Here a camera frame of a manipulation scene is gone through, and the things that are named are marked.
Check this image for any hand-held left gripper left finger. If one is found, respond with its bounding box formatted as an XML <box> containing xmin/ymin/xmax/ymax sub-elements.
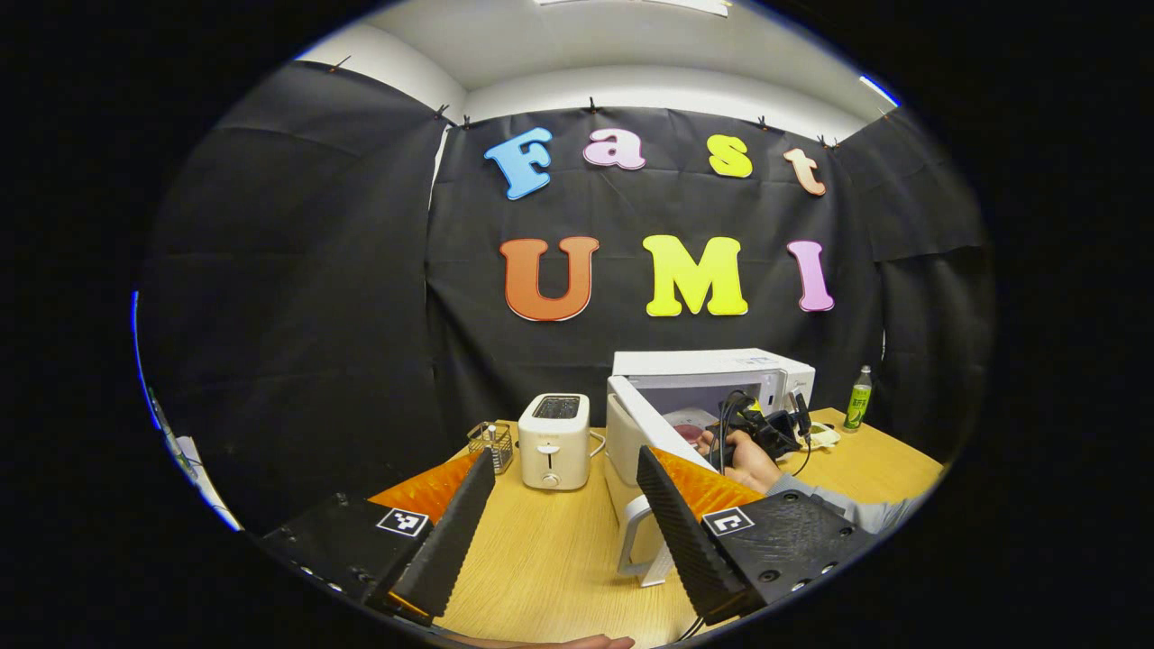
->
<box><xmin>257</xmin><ymin>448</ymin><xmax>497</xmax><ymax>627</ymax></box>

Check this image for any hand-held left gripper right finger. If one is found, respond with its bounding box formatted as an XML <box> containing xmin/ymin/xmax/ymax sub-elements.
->
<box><xmin>637</xmin><ymin>445</ymin><xmax>880</xmax><ymax>626</ymax></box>

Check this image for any white square plate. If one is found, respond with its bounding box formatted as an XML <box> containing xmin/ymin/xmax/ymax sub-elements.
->
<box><xmin>665</xmin><ymin>407</ymin><xmax>722</xmax><ymax>444</ymax></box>

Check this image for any white toaster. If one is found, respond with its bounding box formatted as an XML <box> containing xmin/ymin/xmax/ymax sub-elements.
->
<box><xmin>518</xmin><ymin>393</ymin><xmax>591</xmax><ymax>492</ymax></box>

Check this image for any long ceiling light panel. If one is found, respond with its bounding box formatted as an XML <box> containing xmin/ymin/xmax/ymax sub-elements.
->
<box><xmin>532</xmin><ymin>0</ymin><xmax>731</xmax><ymax>17</ymax></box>

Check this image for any metal wire basket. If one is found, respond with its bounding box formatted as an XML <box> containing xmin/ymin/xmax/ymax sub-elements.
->
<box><xmin>466</xmin><ymin>420</ymin><xmax>516</xmax><ymax>476</ymax></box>

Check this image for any white microwave oven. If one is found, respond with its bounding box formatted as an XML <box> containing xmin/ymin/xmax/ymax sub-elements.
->
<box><xmin>602</xmin><ymin>349</ymin><xmax>817</xmax><ymax>589</ymax></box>

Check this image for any black backdrop cloth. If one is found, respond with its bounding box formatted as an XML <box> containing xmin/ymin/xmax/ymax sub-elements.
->
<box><xmin>135</xmin><ymin>61</ymin><xmax>997</xmax><ymax>542</ymax></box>

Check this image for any green drink bottle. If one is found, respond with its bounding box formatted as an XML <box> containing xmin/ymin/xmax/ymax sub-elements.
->
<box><xmin>843</xmin><ymin>365</ymin><xmax>874</xmax><ymax>434</ymax></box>

